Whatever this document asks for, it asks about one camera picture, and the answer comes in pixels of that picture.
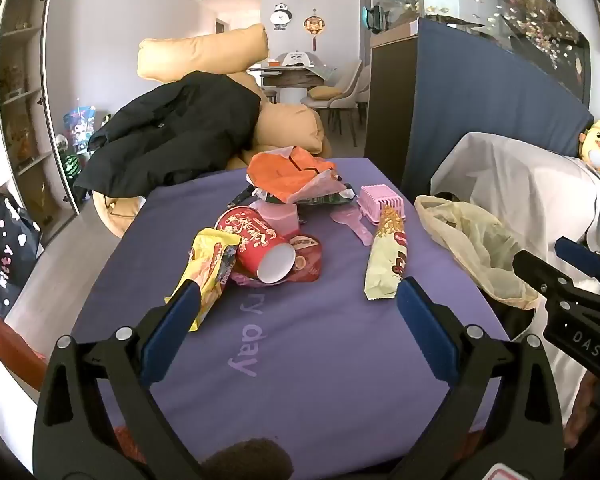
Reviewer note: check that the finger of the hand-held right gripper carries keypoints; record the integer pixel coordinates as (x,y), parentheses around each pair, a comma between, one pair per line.
(537,271)
(577,256)

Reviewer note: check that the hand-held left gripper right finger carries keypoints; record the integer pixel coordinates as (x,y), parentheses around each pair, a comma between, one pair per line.
(427,330)

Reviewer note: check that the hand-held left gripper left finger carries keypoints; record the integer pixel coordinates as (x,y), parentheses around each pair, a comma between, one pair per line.
(172,330)

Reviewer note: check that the yellow snack wrapper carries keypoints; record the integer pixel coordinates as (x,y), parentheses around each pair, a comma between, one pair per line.
(210,270)

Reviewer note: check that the cream biscuit stick wrapper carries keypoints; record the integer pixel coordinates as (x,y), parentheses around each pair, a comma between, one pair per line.
(385,265)

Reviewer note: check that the beige plastic trash bag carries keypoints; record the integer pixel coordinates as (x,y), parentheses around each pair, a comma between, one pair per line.
(460,230)

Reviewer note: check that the red instant noodle cup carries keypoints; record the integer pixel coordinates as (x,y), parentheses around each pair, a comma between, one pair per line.
(250,245)

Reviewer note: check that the dark red foil lid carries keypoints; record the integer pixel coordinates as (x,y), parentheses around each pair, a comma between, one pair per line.
(307,260)

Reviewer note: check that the green and white milk carton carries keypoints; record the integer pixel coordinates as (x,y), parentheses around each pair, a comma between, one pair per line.
(330,196)

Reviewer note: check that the orange snack bag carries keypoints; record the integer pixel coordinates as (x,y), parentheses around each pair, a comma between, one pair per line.
(285,172)

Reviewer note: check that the person's right forearm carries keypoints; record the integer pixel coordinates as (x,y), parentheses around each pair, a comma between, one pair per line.
(582,410)

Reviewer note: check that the white cloth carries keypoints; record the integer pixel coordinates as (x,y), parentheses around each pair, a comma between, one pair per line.
(520,175)

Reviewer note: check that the purple table cover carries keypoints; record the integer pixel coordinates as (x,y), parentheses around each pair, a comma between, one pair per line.
(305,360)

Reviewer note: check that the pink plastic spoon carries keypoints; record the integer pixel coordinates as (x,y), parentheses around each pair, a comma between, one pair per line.
(352,225)

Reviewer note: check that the pink plastic basket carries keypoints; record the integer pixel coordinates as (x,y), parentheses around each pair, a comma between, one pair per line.
(377,202)

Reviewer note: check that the small black wrapper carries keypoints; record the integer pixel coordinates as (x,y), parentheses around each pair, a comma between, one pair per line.
(240,196)

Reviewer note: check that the pink plastic container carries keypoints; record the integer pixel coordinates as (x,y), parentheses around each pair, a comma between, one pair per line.
(280,217)

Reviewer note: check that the red curved furniture edge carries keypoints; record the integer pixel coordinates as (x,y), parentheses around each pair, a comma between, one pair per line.
(5,347)

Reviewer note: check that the black bag with pink print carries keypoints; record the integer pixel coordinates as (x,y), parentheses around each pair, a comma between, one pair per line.
(5,245)

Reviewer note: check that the green striped ball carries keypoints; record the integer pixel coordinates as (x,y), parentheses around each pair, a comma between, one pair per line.
(74,167)

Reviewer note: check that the blue chair back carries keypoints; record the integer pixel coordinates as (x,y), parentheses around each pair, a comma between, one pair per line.
(470,90)

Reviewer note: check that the black jacket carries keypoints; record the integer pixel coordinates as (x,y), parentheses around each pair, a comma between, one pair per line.
(170,130)

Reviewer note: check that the colourful gift bag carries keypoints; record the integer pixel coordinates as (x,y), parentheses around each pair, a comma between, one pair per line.
(80,127)

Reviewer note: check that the grey dining chair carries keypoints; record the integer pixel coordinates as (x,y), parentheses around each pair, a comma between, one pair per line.
(352,80)

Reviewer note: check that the glass fish tank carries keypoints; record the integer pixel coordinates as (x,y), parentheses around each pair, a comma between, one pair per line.
(505,5)

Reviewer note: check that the white display shelf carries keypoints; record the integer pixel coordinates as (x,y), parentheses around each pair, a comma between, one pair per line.
(25,100)

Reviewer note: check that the dining table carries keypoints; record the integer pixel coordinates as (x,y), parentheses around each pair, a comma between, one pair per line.
(287,79)

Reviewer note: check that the tan beanbag sofa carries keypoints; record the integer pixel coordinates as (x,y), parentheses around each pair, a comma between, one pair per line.
(205,50)

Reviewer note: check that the teal aquarium device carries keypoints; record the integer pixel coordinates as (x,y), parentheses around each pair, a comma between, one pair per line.
(375,19)

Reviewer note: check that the panda dome cover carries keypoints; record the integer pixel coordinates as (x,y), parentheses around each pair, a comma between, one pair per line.
(300,57)

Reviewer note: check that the red hanging ornament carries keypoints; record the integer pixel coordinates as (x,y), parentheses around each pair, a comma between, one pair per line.
(314,24)

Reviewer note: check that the panda wall clock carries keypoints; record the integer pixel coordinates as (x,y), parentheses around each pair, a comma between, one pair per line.
(280,16)

